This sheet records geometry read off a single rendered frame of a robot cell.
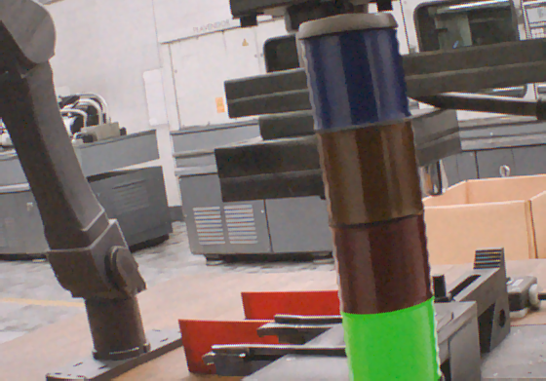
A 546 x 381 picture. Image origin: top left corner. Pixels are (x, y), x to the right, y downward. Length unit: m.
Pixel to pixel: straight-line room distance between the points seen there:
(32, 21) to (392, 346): 0.63
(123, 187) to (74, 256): 6.82
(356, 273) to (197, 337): 0.61
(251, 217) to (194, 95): 0.93
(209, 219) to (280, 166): 6.07
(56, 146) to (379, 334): 0.64
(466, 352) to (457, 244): 2.30
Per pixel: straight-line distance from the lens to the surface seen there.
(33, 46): 0.91
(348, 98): 0.34
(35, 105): 0.93
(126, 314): 1.02
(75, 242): 0.97
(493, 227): 2.96
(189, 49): 6.61
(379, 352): 0.36
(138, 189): 7.93
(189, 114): 6.66
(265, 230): 6.38
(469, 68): 0.56
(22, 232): 8.29
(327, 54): 0.34
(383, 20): 0.35
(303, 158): 0.58
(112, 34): 9.92
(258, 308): 1.04
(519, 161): 5.40
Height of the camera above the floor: 1.17
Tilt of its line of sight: 5 degrees down
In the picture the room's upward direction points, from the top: 9 degrees counter-clockwise
